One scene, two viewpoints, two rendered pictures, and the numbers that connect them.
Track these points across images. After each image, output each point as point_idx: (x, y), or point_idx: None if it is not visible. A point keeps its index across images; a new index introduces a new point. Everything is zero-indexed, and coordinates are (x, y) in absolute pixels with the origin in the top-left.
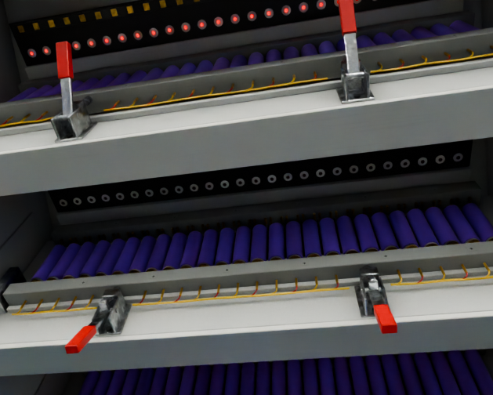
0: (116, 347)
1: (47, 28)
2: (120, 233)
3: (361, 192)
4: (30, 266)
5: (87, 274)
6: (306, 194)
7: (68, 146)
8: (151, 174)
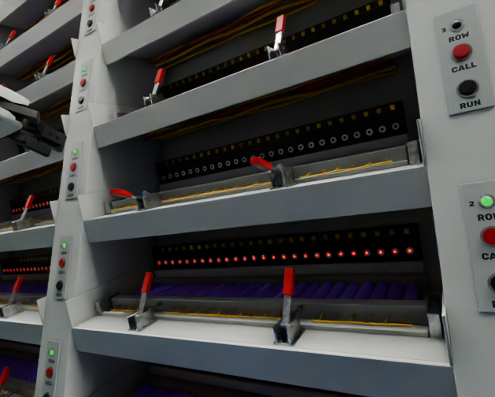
0: (143, 217)
1: (175, 87)
2: None
3: None
4: None
5: None
6: (292, 163)
7: (146, 107)
8: (179, 119)
